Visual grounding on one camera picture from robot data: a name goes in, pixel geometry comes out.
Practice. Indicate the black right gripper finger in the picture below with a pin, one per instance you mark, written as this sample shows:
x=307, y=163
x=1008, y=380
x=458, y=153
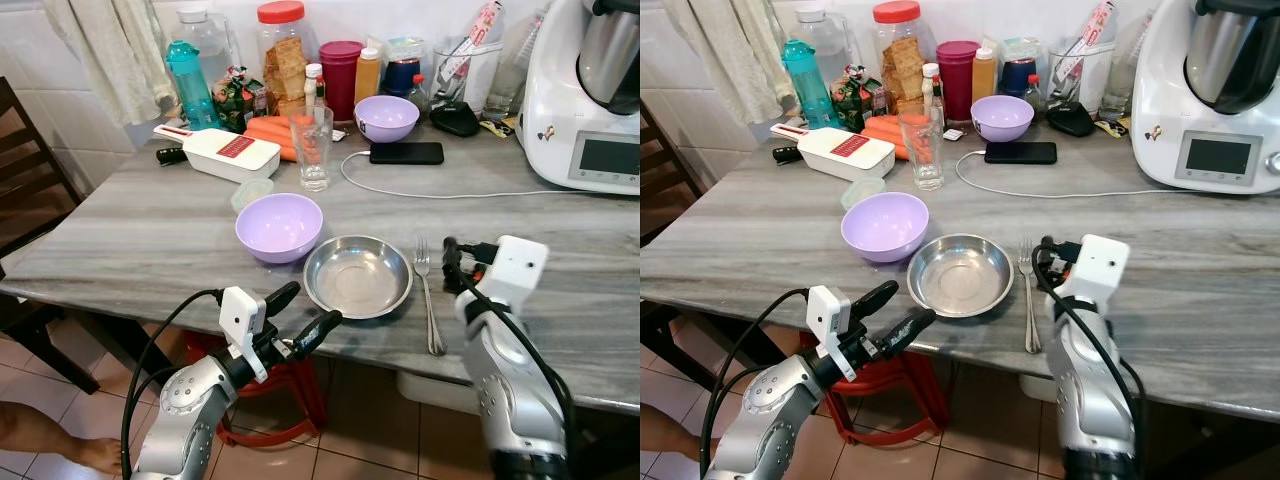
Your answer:
x=452, y=262
x=1046, y=262

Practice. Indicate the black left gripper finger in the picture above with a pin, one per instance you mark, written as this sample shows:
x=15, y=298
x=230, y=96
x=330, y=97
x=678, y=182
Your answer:
x=874, y=298
x=315, y=330
x=908, y=330
x=280, y=298

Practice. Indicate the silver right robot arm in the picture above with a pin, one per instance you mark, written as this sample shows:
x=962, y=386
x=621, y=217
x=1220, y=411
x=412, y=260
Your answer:
x=510, y=390
x=1090, y=400

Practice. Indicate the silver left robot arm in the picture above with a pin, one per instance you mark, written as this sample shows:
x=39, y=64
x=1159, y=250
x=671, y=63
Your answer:
x=765, y=420
x=185, y=420

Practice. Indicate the silver metal fork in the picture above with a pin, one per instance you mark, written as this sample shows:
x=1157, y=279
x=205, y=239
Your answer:
x=1029, y=300
x=428, y=300

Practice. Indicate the red plastic stool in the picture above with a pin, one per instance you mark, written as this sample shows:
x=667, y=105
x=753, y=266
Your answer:
x=900, y=390
x=290, y=395

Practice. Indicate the stainless steel plate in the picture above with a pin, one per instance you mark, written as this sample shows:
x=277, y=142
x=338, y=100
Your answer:
x=358, y=278
x=960, y=276

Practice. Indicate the large purple plastic bowl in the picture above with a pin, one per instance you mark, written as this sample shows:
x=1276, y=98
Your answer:
x=278, y=228
x=884, y=226

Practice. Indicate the small clear plastic lid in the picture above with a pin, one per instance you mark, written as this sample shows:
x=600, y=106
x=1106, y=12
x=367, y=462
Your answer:
x=862, y=190
x=251, y=193

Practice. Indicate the black smartphone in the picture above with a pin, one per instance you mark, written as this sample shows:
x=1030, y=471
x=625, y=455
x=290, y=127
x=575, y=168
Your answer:
x=1020, y=153
x=406, y=153

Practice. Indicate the white plastic storage box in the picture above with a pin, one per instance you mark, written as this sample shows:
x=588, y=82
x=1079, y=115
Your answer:
x=1036, y=388
x=435, y=392

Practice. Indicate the black pouch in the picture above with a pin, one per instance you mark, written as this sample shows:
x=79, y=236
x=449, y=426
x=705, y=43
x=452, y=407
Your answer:
x=1070, y=119
x=455, y=120

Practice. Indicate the clear drinking glass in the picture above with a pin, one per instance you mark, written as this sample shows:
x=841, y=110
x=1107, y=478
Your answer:
x=921, y=150
x=312, y=150

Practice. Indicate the small purple plastic bowl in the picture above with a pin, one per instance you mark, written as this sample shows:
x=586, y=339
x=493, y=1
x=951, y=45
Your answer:
x=1002, y=117
x=386, y=118

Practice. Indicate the tiny clear bottle red cap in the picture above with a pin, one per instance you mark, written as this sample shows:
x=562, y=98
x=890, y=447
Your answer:
x=419, y=95
x=1033, y=93

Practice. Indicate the white kitchen cooking machine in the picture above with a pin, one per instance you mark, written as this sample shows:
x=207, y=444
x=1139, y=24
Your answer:
x=560, y=110
x=1170, y=100

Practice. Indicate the dark blue mug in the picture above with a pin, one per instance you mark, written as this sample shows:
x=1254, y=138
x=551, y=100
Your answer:
x=402, y=78
x=1018, y=77

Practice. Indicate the clear utensil holder container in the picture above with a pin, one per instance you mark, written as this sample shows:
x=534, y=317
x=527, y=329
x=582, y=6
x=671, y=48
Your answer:
x=1082, y=72
x=466, y=72

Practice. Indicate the orange liquid bottle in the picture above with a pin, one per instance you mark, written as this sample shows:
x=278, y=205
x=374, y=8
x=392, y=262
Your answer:
x=368, y=78
x=984, y=77

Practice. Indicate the tall clear plastic bottle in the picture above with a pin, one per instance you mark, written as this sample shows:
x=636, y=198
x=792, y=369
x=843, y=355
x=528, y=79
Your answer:
x=512, y=70
x=1125, y=70

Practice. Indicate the green snack packet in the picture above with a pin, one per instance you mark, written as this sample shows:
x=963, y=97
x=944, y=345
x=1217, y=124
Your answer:
x=236, y=98
x=853, y=97

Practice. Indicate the maroon plastic canister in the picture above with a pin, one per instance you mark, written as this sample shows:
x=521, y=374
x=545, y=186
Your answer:
x=340, y=80
x=957, y=80

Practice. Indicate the dark wooden chair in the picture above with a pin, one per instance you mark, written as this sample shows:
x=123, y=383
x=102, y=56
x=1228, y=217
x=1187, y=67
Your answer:
x=30, y=190
x=662, y=180

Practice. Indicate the small white bottle red cap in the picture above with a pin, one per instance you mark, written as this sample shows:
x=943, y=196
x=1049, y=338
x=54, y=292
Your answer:
x=931, y=84
x=314, y=85

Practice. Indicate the person in white shirt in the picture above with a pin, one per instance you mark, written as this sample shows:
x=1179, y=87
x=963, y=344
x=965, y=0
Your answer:
x=662, y=435
x=50, y=435

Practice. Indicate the teal water bottle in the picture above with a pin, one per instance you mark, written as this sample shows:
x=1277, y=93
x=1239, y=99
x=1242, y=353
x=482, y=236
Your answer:
x=190, y=90
x=806, y=88

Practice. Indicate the clear jar red lid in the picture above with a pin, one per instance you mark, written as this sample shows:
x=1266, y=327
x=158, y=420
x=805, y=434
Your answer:
x=900, y=58
x=284, y=60

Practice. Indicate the clear plastic jug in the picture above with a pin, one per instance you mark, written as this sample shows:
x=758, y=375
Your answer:
x=828, y=35
x=210, y=40

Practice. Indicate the beige hanging cloth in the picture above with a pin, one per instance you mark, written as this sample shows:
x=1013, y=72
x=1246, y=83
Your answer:
x=730, y=50
x=110, y=55

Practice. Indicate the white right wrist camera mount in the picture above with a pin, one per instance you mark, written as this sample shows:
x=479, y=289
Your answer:
x=518, y=266
x=1102, y=266

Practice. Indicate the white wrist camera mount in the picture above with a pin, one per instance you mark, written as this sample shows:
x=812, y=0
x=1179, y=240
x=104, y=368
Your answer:
x=240, y=315
x=1102, y=266
x=518, y=266
x=826, y=315

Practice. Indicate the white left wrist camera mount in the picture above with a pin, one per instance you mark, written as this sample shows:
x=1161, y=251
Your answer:
x=240, y=315
x=826, y=315

